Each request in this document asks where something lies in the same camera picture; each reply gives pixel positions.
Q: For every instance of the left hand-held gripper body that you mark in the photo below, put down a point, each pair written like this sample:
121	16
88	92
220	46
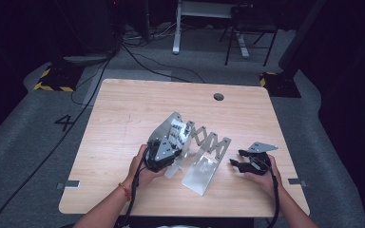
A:
161	158

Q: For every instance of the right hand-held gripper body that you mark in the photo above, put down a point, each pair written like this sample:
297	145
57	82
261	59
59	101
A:
259	164

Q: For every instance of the white black patterned sock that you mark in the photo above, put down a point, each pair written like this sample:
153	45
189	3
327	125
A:
177	133

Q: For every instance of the grey metal expandable rack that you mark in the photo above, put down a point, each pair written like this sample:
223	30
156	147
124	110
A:
202	171

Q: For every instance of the person's right hand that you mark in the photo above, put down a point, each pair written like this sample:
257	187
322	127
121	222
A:
271	183

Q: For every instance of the person's left hand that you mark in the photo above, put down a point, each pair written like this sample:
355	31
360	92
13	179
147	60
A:
138	174

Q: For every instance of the round dark table grommet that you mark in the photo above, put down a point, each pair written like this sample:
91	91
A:
218	97

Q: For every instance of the black yellow striped stand base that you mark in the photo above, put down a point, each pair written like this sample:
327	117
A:
282	85
60	77

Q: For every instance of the dark slanted pole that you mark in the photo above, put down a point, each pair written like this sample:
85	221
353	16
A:
301	34

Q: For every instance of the black chair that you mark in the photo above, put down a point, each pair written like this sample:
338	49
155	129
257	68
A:
250	19

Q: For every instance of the dark cabinet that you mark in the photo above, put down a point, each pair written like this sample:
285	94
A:
95	25

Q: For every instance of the white desk frame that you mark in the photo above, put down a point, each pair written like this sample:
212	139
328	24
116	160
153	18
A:
177	31

